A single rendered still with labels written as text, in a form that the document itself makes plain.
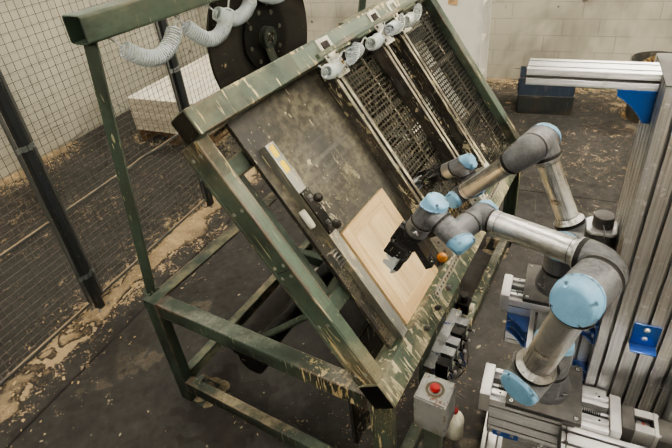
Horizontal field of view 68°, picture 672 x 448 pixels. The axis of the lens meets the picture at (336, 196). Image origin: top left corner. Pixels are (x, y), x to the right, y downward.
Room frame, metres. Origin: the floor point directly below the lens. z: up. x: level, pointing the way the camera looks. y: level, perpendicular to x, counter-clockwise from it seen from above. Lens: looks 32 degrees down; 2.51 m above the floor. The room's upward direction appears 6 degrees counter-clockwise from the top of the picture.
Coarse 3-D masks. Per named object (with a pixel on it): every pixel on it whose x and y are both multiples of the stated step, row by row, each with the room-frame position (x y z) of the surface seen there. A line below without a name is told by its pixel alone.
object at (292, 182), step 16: (272, 160) 1.68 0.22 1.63; (288, 176) 1.66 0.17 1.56; (304, 208) 1.62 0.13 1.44; (320, 224) 1.58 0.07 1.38; (336, 240) 1.56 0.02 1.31; (352, 256) 1.55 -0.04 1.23; (352, 272) 1.51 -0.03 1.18; (368, 288) 1.48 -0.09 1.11; (384, 304) 1.47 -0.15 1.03; (384, 320) 1.44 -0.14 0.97; (400, 320) 1.45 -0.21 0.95; (400, 336) 1.40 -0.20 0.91
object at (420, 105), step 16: (368, 16) 2.59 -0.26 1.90; (400, 16) 2.54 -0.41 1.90; (384, 48) 2.57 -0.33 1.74; (384, 64) 2.57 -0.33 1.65; (400, 64) 2.57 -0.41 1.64; (400, 80) 2.52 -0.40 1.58; (416, 96) 2.48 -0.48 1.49; (416, 112) 2.47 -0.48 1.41; (432, 128) 2.42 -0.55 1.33; (448, 144) 2.41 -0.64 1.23; (448, 160) 2.37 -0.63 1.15
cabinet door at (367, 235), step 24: (384, 192) 1.93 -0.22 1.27; (360, 216) 1.75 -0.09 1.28; (384, 216) 1.83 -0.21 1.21; (360, 240) 1.66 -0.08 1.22; (384, 240) 1.73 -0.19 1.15; (384, 264) 1.64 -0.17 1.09; (408, 264) 1.71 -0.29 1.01; (384, 288) 1.55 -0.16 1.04; (408, 288) 1.62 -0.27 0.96; (408, 312) 1.52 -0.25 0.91
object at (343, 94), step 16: (320, 48) 2.18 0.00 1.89; (352, 48) 2.14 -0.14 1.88; (352, 64) 2.15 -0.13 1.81; (336, 80) 2.16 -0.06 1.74; (336, 96) 2.16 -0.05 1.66; (352, 96) 2.16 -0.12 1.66; (352, 112) 2.12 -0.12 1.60; (368, 128) 2.08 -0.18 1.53; (368, 144) 2.08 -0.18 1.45; (384, 144) 2.08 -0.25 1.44; (384, 160) 2.04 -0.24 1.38; (400, 176) 2.00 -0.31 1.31; (400, 192) 2.00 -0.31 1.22; (416, 192) 1.99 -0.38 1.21; (416, 208) 1.95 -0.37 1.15; (432, 240) 1.91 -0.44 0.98; (448, 256) 1.86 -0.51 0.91
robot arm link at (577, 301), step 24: (576, 264) 0.92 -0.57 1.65; (600, 264) 0.88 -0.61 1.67; (552, 288) 0.86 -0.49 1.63; (576, 288) 0.82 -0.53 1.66; (600, 288) 0.82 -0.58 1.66; (552, 312) 0.86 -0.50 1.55; (576, 312) 0.81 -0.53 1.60; (600, 312) 0.78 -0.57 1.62; (552, 336) 0.86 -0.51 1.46; (576, 336) 0.84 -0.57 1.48; (528, 360) 0.90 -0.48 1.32; (552, 360) 0.86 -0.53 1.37; (504, 384) 0.93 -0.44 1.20; (528, 384) 0.88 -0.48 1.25
